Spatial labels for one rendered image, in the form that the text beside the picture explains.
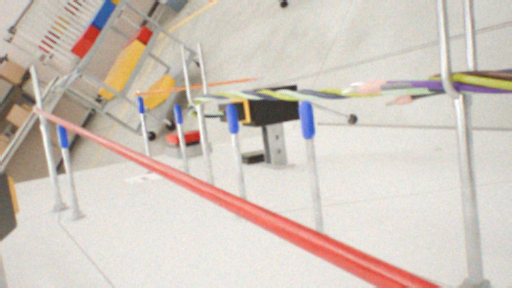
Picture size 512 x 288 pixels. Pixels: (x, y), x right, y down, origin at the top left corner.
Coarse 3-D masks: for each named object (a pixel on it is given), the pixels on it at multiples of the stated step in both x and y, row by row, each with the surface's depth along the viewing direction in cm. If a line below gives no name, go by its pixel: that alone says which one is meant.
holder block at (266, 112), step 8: (264, 88) 56; (272, 88) 54; (280, 88) 54; (288, 88) 55; (296, 88) 55; (256, 104) 53; (264, 104) 54; (272, 104) 54; (280, 104) 54; (288, 104) 55; (296, 104) 55; (256, 112) 53; (264, 112) 54; (272, 112) 54; (280, 112) 54; (288, 112) 55; (296, 112) 55; (256, 120) 53; (264, 120) 54; (272, 120) 54; (280, 120) 54; (288, 120) 55
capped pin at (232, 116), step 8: (232, 112) 36; (232, 120) 36; (232, 128) 36; (232, 136) 36; (240, 152) 37; (240, 160) 37; (240, 168) 37; (240, 176) 37; (240, 184) 37; (240, 192) 37
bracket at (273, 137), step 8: (264, 128) 57; (272, 128) 55; (280, 128) 56; (264, 136) 57; (272, 136) 55; (280, 136) 56; (264, 144) 57; (272, 144) 56; (280, 144) 56; (264, 152) 57; (272, 152) 56; (280, 152) 56; (272, 160) 56; (280, 160) 56; (272, 168) 55; (280, 168) 55
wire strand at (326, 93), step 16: (416, 80) 21; (208, 96) 42; (224, 96) 40; (240, 96) 37; (256, 96) 35; (272, 96) 33; (288, 96) 32; (304, 96) 30; (320, 96) 28; (336, 96) 27; (352, 96) 25; (368, 96) 24
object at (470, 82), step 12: (456, 72) 20; (468, 72) 19; (480, 72) 19; (492, 72) 18; (504, 72) 18; (360, 84) 23; (372, 84) 22; (384, 84) 22; (396, 84) 21; (408, 84) 21; (420, 84) 20; (432, 84) 20; (456, 84) 19; (468, 84) 19; (480, 84) 19; (492, 84) 18; (504, 84) 18; (408, 96) 23; (420, 96) 22
